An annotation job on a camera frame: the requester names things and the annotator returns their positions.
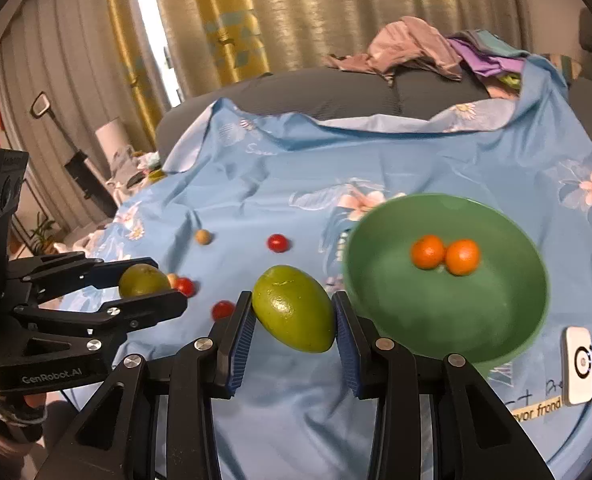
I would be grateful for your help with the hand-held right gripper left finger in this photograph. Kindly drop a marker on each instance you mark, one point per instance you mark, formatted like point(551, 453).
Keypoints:
point(241, 347)

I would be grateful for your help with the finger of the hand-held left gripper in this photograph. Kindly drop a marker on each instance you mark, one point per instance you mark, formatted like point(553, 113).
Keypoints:
point(75, 272)
point(125, 312)

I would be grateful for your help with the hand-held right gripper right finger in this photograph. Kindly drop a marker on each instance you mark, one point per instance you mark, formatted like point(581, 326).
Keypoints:
point(348, 355)

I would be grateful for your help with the olive green mango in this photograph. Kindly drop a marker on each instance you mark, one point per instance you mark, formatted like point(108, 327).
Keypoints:
point(143, 280)

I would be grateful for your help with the red cherry tomato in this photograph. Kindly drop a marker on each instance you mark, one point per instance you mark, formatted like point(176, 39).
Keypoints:
point(278, 242)
point(185, 286)
point(222, 310)

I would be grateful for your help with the pale beige longan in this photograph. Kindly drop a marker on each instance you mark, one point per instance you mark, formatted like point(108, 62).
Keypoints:
point(172, 279)

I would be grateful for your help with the green bowl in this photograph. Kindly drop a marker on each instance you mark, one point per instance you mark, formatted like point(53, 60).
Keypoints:
point(426, 310)

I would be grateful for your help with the tan longan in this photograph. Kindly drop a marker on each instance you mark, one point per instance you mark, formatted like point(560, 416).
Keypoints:
point(203, 236)

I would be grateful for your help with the person's left hand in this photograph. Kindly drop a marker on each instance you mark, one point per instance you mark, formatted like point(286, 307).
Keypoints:
point(10, 407)

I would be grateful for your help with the green potted plant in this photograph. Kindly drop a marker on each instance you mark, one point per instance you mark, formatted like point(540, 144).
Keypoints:
point(40, 230)

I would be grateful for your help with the pile of household clutter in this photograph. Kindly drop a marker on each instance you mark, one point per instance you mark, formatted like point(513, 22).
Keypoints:
point(135, 167)

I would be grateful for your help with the orange tangerine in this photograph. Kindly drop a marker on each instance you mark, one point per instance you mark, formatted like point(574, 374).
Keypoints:
point(462, 257)
point(428, 251)

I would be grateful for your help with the white cylindrical container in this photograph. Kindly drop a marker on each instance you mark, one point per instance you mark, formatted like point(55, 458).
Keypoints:
point(110, 135)

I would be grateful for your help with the blue floral cloth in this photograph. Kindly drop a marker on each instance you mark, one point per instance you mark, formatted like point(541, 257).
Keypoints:
point(276, 185)

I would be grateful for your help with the white rounded device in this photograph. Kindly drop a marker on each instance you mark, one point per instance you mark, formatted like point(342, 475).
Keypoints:
point(578, 365)

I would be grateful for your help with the grey sofa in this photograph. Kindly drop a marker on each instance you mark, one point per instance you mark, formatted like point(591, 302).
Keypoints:
point(326, 95)

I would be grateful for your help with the pink cloth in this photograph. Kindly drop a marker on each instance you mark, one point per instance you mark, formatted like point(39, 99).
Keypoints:
point(411, 45)

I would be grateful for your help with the green patterned cloth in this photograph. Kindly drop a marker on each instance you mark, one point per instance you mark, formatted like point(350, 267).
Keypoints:
point(512, 80)

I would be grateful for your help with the purple cloth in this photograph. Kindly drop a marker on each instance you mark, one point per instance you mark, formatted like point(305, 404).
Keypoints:
point(476, 57)

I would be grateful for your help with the teal grey cloth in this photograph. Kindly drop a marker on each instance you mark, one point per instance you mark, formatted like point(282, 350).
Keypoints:
point(491, 40)

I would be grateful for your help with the gold patterned curtain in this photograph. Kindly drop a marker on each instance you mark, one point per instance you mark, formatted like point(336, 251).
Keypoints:
point(326, 10)

